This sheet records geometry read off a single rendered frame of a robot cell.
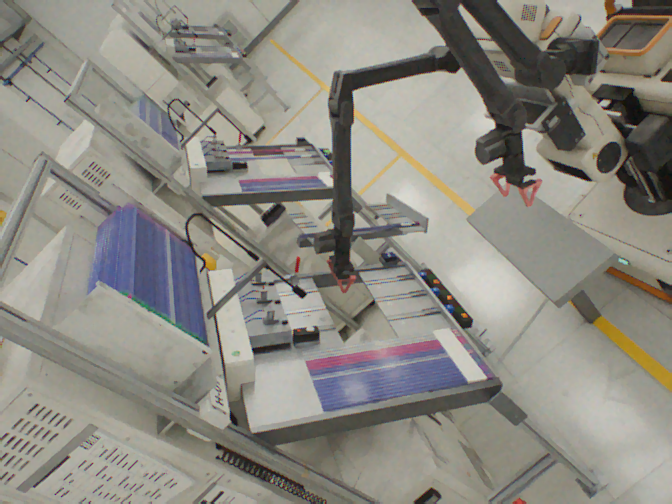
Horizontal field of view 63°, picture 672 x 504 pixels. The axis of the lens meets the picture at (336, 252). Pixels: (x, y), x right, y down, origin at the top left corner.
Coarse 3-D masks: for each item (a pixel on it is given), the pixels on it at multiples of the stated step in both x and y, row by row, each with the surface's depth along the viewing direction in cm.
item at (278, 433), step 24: (480, 384) 153; (360, 408) 143; (384, 408) 144; (408, 408) 147; (432, 408) 150; (456, 408) 153; (264, 432) 136; (288, 432) 138; (312, 432) 141; (336, 432) 143
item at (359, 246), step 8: (360, 240) 222; (352, 248) 222; (360, 248) 224; (368, 248) 226; (360, 256) 226; (368, 256) 227; (376, 256) 229; (368, 264) 229; (376, 264) 230; (472, 328) 263; (480, 328) 260
